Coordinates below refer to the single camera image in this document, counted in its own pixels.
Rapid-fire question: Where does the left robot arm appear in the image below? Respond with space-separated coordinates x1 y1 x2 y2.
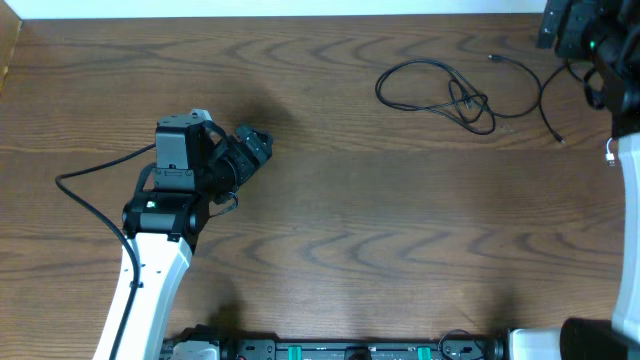
94 109 273 359

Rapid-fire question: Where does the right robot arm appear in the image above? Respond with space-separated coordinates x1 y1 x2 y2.
484 0 639 360

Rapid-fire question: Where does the wooden side panel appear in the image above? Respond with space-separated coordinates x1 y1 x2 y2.
0 0 23 88

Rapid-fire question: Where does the left camera black cable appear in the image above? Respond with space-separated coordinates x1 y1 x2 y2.
54 143 157 360

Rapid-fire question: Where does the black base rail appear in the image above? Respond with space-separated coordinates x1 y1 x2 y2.
159 325 510 360

